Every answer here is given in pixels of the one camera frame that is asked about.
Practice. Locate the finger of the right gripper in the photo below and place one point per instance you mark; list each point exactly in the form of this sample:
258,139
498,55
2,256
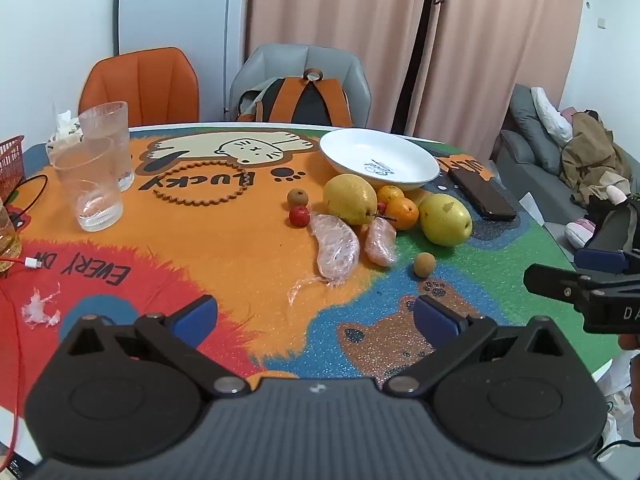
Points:
557,284
601,261

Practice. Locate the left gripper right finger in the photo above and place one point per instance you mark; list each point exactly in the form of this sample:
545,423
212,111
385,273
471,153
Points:
454,339

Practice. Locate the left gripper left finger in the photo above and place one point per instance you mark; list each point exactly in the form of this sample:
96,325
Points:
175,338

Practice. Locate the brown longan front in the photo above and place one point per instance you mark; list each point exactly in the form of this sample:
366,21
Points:
424,264

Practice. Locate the brown longan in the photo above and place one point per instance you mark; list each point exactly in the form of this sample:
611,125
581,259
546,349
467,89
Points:
297,198
424,264

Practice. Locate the yellow pear with brown spot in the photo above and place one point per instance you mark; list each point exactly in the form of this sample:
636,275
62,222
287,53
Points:
444,220

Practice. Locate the orange mandarin front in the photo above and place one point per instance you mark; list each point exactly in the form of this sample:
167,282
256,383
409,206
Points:
402,213

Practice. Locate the orange mandarin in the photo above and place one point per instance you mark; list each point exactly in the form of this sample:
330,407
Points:
402,213
389,192

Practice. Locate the large pomelo segment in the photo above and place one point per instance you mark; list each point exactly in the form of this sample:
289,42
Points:
338,253

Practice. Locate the orange mandarin back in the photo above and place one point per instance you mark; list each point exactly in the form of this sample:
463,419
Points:
389,192

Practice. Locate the red cherry fruit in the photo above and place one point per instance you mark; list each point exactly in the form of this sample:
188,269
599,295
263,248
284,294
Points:
299,216

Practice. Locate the yellow pear with stem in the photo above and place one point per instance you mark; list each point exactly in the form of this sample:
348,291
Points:
350,198

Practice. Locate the right hand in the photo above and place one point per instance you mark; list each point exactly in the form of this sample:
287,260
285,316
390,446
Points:
629,342

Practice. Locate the pink white shoe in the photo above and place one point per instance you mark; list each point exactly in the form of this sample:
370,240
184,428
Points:
579,232

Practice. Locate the white plastic bag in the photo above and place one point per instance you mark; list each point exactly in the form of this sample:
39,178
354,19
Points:
615,385

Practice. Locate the brown clothes pile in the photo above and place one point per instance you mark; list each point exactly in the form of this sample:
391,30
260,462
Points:
592,161

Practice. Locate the black smartphone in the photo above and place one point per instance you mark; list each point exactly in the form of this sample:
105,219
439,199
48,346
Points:
485,199

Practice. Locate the grey sofa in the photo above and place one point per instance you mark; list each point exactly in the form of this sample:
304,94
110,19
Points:
530,162

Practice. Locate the white pillow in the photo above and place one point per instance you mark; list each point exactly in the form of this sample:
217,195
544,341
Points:
556,125

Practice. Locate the colourful cartoon table mat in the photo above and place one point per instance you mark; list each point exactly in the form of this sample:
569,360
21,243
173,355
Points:
220,227

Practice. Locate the crumpled plastic scrap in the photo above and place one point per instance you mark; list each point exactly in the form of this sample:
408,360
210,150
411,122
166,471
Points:
34,312

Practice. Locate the white ceramic plate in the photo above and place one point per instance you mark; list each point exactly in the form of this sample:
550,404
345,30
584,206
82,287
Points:
379,157

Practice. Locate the back clear plastic cup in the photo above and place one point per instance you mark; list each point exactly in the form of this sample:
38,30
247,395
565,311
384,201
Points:
110,120

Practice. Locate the red plastic basket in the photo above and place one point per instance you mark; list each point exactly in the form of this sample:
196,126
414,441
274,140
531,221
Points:
11,166

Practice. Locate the orange chair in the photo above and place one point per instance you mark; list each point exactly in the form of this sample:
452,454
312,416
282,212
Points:
159,85

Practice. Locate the pink curtain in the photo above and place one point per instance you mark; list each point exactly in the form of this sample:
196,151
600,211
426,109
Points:
439,69

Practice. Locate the orange black backpack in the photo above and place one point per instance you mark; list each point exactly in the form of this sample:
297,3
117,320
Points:
310,99

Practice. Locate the grey chair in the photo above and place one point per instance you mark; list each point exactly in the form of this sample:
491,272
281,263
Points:
274,61

